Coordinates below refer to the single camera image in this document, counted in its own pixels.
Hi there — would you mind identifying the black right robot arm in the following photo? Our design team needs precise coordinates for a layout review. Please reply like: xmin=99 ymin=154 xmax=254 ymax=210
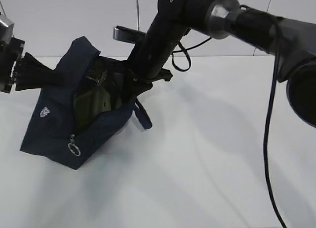
xmin=113 ymin=0 xmax=316 ymax=126

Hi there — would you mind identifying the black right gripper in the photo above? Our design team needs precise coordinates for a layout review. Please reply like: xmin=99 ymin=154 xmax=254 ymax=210
xmin=116 ymin=33 xmax=173 ymax=89

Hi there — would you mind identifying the navy blue lunch bag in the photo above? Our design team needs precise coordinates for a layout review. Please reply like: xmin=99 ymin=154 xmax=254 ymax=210
xmin=20 ymin=37 xmax=153 ymax=170

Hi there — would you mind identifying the green lidded glass container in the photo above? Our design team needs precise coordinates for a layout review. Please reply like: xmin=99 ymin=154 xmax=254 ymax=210
xmin=74 ymin=58 xmax=112 ymax=131

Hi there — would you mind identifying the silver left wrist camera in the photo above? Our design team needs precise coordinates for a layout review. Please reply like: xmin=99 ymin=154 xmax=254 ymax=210
xmin=0 ymin=14 xmax=14 ymax=44

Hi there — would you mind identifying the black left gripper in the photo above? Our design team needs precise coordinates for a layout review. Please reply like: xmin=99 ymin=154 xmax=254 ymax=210
xmin=0 ymin=38 xmax=63 ymax=93

